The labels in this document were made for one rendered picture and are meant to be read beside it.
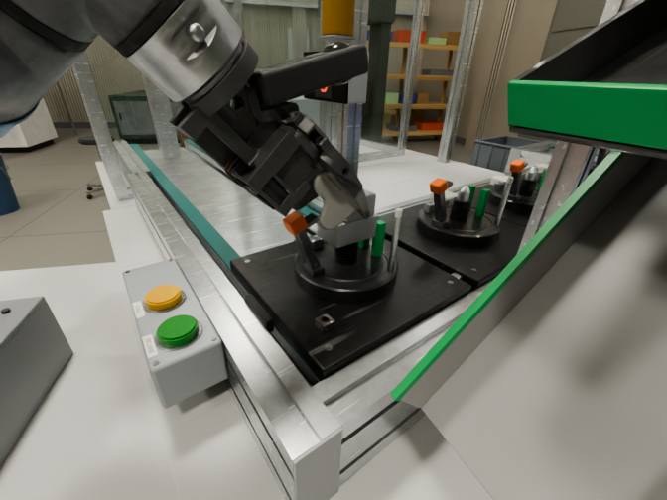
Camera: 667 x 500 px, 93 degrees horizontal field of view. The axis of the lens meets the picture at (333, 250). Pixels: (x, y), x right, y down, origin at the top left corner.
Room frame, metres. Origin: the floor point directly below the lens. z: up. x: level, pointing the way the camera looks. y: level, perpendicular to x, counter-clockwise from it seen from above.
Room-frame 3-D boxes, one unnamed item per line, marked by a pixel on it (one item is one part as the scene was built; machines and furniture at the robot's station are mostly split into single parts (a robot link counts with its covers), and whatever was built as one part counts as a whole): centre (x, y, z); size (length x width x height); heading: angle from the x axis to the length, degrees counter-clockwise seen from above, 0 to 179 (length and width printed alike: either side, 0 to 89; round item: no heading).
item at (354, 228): (0.37, -0.02, 1.06); 0.08 x 0.04 x 0.07; 127
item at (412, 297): (0.37, -0.02, 0.96); 0.24 x 0.24 x 0.02; 37
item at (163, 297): (0.31, 0.21, 0.96); 0.04 x 0.04 x 0.02
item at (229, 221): (0.62, 0.15, 0.91); 0.84 x 0.28 x 0.10; 37
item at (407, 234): (0.52, -0.22, 1.01); 0.24 x 0.24 x 0.13; 37
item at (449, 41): (7.02, -1.30, 0.98); 2.16 x 0.60 x 1.95; 103
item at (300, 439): (0.50, 0.27, 0.91); 0.89 x 0.06 x 0.11; 37
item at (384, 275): (0.37, -0.02, 0.98); 0.14 x 0.14 x 0.02
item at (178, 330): (0.25, 0.16, 0.96); 0.04 x 0.04 x 0.02
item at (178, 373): (0.31, 0.21, 0.93); 0.21 x 0.07 x 0.06; 37
